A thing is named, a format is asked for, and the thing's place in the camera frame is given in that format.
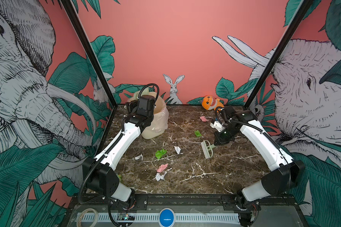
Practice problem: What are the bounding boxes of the beige bin with plastic liner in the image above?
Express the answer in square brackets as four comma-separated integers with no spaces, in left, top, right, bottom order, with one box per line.
[141,96,169,140]

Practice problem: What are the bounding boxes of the green hand brush white bristles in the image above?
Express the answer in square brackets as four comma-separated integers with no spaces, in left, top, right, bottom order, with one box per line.
[201,140,216,159]

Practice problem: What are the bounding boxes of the pink paper scrap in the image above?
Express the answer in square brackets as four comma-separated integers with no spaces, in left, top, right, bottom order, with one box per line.
[200,116,209,122]
[157,163,168,173]

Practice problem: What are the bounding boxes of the green plastic dustpan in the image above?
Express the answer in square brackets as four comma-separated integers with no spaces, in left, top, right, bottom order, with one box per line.
[133,91,140,100]

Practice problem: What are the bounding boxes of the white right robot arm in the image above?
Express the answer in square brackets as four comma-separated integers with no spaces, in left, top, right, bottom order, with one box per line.
[213,106,305,206]

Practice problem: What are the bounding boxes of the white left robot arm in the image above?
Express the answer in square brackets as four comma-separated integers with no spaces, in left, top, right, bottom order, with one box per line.
[78,95,156,208]

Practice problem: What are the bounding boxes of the white paper scrap left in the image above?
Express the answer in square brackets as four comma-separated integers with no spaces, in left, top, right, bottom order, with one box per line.
[135,154,144,161]

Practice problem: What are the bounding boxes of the white paper scrap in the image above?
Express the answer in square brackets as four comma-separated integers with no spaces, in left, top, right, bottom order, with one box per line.
[135,154,144,161]
[174,146,181,155]

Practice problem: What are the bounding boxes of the green crumpled paper left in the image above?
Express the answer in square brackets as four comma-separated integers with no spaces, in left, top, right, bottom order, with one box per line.
[155,148,167,159]

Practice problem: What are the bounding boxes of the white paper scrap centre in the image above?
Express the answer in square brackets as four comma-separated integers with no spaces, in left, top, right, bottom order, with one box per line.
[174,146,181,155]

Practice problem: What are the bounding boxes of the pink paper scrap front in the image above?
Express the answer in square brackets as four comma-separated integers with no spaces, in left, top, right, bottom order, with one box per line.
[157,163,168,173]

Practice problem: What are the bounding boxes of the white crumpled paper front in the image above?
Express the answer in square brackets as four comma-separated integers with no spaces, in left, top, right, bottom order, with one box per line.
[155,172,167,181]

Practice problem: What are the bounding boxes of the clear tape roll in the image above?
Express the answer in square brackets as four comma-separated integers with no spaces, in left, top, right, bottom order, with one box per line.
[75,208,99,227]

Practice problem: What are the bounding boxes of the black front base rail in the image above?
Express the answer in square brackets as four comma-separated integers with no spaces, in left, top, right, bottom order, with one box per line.
[69,192,260,213]

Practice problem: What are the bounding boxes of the white slotted cable duct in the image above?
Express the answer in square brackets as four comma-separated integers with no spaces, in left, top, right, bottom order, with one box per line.
[75,212,241,225]

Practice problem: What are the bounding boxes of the black left corner frame post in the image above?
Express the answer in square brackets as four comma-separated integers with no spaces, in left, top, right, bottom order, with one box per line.
[60,0,117,107]

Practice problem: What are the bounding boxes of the black corner frame post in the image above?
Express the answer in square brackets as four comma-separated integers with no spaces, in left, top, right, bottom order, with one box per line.
[243,0,313,110]
[60,0,117,107]

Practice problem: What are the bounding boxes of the black right corner frame post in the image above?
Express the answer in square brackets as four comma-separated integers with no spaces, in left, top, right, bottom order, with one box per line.
[243,0,313,110]

